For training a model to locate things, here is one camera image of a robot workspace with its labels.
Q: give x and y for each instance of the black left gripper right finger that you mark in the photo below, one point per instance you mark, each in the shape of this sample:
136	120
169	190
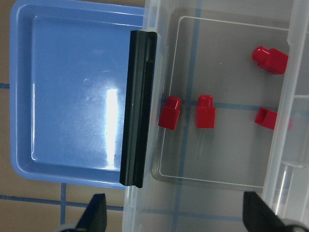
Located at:
258	217

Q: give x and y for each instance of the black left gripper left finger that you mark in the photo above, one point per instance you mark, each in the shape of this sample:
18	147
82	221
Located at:
94	216

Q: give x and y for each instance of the clear plastic box lid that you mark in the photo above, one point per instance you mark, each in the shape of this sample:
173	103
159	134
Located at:
286	187

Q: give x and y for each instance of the red block picked up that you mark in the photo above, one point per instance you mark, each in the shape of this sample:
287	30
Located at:
205	112

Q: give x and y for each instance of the red block near middle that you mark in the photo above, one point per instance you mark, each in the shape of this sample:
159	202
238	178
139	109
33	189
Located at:
266	118

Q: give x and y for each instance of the clear plastic storage box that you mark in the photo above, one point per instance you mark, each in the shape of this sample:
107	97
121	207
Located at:
194	179

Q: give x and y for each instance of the red block far middle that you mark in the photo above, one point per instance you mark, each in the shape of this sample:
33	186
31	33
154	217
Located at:
271	60

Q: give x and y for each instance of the blue plastic tray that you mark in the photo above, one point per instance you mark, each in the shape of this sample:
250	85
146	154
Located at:
68	71

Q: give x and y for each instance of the red block near handle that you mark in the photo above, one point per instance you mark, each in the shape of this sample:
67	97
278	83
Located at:
170	113

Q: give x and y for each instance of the black box handle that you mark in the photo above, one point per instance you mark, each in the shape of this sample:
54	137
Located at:
140	77

